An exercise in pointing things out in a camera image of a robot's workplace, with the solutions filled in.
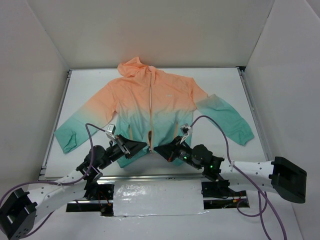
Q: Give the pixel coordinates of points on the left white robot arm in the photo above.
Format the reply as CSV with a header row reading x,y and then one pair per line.
x,y
23,209

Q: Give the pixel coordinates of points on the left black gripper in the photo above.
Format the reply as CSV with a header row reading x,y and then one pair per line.
x,y
124,145

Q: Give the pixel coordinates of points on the aluminium table frame rail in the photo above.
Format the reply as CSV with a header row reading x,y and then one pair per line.
x,y
227,83

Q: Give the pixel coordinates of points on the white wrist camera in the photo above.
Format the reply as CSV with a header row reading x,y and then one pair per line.
x,y
110,131
186,132

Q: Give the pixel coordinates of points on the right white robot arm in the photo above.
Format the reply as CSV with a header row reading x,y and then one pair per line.
x,y
279,176

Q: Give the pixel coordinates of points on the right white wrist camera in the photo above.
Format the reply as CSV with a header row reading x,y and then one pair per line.
x,y
186,132

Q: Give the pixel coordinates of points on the orange and teal gradient jacket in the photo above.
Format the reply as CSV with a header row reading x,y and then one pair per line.
x,y
151,105

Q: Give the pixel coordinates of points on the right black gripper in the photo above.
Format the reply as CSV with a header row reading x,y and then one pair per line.
x,y
174,148

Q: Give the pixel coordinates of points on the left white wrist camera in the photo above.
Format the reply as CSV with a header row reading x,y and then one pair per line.
x,y
110,131

